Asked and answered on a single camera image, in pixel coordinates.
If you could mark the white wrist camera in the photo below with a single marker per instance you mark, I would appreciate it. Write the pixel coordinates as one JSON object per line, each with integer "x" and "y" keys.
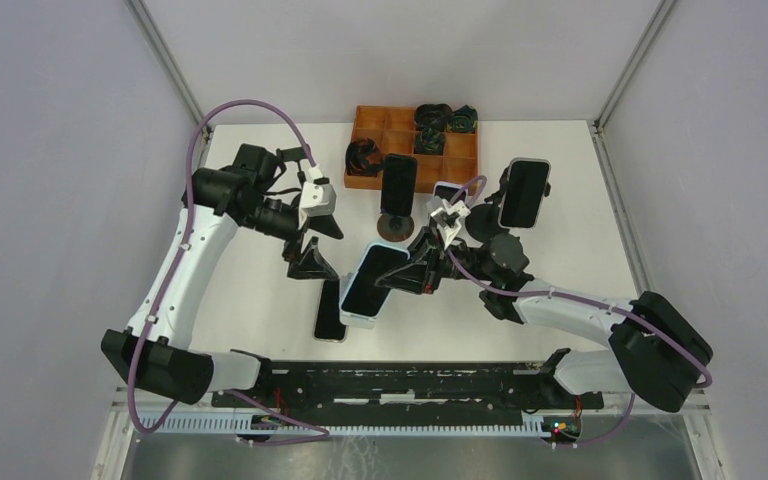
{"x": 317, "y": 198}
{"x": 446, "y": 219}

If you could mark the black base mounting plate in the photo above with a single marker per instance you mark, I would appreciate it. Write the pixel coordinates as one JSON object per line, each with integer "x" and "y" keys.
{"x": 384, "y": 394}

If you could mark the orange compartment tray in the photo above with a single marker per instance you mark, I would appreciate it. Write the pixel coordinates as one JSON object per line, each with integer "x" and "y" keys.
{"x": 443, "y": 140}

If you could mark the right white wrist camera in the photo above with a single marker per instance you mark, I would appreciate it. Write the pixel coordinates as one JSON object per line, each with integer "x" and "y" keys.
{"x": 446, "y": 219}

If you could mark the phone with pale case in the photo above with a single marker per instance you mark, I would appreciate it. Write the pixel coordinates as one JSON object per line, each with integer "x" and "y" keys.
{"x": 526, "y": 184}

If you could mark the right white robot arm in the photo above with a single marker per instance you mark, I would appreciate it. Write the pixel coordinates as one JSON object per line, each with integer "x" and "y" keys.
{"x": 647, "y": 347}

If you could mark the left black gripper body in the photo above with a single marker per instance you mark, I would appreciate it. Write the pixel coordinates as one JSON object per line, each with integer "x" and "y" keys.
{"x": 293, "y": 251}

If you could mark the phone with blue case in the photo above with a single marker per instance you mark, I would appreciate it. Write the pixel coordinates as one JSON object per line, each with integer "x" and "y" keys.
{"x": 361, "y": 300}

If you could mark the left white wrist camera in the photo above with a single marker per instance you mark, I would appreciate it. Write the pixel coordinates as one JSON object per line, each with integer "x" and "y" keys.
{"x": 317, "y": 198}

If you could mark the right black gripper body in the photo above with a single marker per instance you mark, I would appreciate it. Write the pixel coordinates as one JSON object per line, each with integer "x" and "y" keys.
{"x": 438, "y": 263}

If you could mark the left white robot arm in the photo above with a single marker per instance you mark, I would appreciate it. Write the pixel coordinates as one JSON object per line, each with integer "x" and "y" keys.
{"x": 153, "y": 353}

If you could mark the blue toothed cable duct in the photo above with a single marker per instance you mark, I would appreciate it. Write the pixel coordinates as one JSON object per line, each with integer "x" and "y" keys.
{"x": 241, "y": 423}

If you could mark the black phone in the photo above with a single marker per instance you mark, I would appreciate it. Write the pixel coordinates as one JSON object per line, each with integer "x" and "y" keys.
{"x": 398, "y": 185}

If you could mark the brown round phone stand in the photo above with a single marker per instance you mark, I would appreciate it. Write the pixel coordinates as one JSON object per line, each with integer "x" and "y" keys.
{"x": 394, "y": 228}

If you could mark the phone with clear case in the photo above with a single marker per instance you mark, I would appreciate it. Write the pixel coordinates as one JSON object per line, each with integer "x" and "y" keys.
{"x": 328, "y": 326}

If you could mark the black phone stand right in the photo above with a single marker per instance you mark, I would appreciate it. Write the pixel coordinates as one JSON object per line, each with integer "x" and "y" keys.
{"x": 483, "y": 222}

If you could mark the phone with white case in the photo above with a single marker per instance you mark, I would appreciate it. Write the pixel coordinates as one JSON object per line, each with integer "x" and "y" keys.
{"x": 449, "y": 191}

